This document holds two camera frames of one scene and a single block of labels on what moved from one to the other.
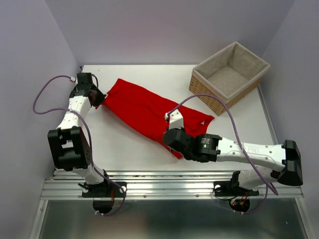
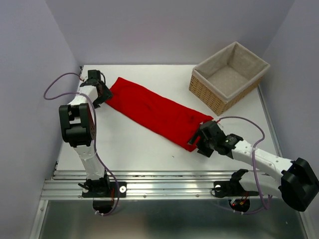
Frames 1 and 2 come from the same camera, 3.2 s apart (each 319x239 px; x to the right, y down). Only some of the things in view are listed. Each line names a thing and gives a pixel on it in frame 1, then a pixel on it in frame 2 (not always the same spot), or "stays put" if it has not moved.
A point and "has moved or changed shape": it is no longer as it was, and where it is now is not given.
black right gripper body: x=188 y=156 → x=206 y=146
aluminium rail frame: x=63 y=185 stays put
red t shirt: x=145 y=110 has moved or changed shape
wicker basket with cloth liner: x=228 y=74 stays put
